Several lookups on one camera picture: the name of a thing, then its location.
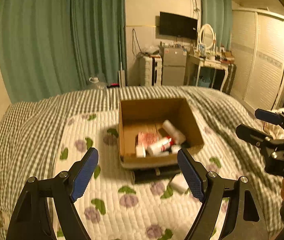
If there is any white bottle red cap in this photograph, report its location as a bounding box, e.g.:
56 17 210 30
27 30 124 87
146 137 175 157

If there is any white tube in box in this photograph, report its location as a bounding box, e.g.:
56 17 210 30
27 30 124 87
162 120 186 145

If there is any black remote control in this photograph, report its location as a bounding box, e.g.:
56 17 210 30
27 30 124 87
131 165 181 184

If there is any grey checked bed cover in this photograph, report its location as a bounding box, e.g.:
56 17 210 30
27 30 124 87
0 86 282 239

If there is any white dressing table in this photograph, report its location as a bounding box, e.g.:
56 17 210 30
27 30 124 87
186 54 229 91

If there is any brown cardboard box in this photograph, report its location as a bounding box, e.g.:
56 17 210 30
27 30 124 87
118 98 204 170

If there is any pink patterned card box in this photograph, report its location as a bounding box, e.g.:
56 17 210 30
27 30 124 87
136 132 159 148

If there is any white louvered wardrobe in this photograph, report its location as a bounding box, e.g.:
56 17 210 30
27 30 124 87
230 8 284 113

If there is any white oval vanity mirror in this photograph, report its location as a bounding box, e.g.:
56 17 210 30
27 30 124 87
197 23 216 50

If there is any grey mini fridge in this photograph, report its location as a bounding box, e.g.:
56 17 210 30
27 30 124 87
160 46 187 86

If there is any white suitcase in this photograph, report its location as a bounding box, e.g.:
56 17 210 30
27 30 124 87
139 55 162 87

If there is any teal curtain right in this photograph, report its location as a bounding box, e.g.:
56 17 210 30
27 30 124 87
201 0 233 50

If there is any teal curtain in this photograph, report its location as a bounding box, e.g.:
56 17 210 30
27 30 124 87
201 0 233 50
0 0 127 103

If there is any white mop pole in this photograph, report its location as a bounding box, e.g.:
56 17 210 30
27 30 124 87
118 25 126 88

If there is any clear water jug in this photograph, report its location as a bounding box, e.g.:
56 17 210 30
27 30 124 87
86 77 107 90

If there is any teal curtain left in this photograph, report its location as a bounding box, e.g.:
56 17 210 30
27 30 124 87
0 0 127 103

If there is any black wall television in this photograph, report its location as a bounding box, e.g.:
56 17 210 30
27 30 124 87
159 11 198 40

